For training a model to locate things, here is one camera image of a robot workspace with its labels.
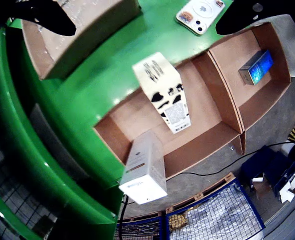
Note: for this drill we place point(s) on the shallow cardboard tray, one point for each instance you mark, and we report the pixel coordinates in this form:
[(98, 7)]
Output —
[(70, 32)]

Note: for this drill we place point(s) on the wooden pallet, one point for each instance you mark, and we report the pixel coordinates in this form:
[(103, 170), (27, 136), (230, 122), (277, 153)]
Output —
[(200, 197)]

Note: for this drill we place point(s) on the smartphone in clear case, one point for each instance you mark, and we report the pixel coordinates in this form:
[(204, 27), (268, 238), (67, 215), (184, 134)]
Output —
[(200, 15)]

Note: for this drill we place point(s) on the white paper pieces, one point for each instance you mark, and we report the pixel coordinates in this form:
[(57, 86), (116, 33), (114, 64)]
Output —
[(290, 187)]

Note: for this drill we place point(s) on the clear plastic wrap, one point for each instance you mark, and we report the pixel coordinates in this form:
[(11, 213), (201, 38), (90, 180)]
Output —
[(217, 217)]

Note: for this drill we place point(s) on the tall white and grey box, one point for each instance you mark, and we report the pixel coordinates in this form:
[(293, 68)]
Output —
[(145, 172)]

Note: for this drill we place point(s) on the blue plastic bin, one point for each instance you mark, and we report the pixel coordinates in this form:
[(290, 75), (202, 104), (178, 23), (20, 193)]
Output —
[(267, 165)]

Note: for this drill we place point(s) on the cow print hand cream box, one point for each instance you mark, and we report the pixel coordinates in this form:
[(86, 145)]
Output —
[(165, 92)]

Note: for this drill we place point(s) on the blue product box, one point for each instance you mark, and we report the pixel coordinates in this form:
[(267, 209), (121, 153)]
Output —
[(256, 67)]

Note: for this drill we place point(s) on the open cardboard box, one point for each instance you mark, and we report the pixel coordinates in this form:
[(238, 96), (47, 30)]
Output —
[(187, 135), (262, 75)]

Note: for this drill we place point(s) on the green metal cabinet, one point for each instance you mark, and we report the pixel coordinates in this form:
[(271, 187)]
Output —
[(37, 150)]

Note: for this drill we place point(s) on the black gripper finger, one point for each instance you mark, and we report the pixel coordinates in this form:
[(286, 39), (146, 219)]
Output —
[(47, 17), (250, 15)]

